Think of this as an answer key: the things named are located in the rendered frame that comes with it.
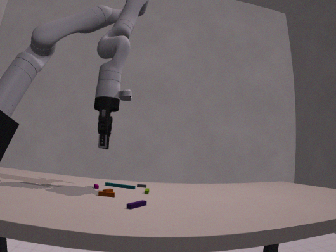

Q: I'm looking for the purple rod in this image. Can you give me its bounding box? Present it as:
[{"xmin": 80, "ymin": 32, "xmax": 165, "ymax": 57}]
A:
[{"xmin": 127, "ymin": 200, "xmax": 146, "ymax": 209}]

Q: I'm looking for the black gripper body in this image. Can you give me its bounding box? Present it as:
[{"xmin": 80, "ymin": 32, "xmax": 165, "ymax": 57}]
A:
[{"xmin": 94, "ymin": 96, "xmax": 120, "ymax": 121}]

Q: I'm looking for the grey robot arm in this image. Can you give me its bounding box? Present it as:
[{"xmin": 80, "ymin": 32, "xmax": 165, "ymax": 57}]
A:
[{"xmin": 0, "ymin": 0, "xmax": 149, "ymax": 117}]

